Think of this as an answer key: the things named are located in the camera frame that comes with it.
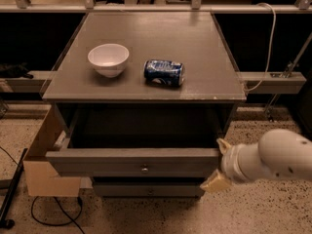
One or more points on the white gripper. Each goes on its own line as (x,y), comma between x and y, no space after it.
(229,161)

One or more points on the grey top drawer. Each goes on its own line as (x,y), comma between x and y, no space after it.
(120,141)

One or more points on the grey drawer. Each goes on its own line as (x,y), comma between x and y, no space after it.
(120,141)
(148,189)

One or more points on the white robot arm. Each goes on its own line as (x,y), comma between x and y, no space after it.
(278,155)

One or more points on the grey bottom drawer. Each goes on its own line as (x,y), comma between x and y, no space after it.
(148,189)

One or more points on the grey drawer cabinet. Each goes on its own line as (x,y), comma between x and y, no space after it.
(190,38)

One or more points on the blue soda can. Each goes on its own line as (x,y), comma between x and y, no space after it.
(165,72)

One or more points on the white bowl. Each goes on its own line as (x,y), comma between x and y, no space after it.
(109,60)

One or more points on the cardboard box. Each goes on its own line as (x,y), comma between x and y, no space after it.
(42,179)

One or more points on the black pole stand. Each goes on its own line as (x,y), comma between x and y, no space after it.
(10,185)

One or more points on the metal frame rail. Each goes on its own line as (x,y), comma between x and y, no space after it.
(271,82)

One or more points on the black object on rail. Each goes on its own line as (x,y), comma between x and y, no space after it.
(8,70)

